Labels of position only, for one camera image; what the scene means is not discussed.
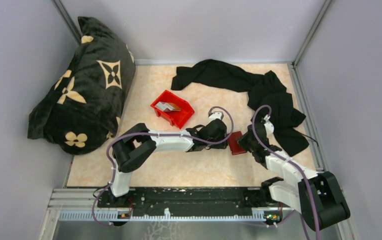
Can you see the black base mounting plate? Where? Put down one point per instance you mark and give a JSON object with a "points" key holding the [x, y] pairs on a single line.
{"points": [[191, 202]]}

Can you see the black floral patterned pillow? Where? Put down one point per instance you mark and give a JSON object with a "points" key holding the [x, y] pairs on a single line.
{"points": [[83, 108]]}

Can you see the black cloth garment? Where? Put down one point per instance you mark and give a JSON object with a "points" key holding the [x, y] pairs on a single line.
{"points": [[262, 89]]}

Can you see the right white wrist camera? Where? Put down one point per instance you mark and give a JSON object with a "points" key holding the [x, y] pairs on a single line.
{"points": [[269, 127]]}

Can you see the red plastic bin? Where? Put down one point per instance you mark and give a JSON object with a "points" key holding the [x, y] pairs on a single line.
{"points": [[177, 119]]}

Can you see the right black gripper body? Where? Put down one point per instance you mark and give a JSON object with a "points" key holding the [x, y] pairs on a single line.
{"points": [[245, 141]]}

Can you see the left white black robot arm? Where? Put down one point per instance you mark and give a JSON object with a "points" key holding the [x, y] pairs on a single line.
{"points": [[129, 151]]}

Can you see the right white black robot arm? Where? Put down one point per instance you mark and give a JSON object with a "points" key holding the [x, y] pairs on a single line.
{"points": [[317, 196]]}

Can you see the red leather card holder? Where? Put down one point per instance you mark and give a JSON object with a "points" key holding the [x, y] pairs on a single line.
{"points": [[232, 142]]}

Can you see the stack of grey cards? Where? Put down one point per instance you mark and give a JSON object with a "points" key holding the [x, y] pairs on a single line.
{"points": [[167, 107]]}

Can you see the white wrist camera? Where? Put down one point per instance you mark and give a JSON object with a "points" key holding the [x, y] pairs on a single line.
{"points": [[216, 115], [269, 127]]}

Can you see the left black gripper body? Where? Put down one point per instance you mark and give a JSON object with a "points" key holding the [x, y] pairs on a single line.
{"points": [[218, 146]]}

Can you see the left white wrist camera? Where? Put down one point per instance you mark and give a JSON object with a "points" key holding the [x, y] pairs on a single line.
{"points": [[216, 115]]}

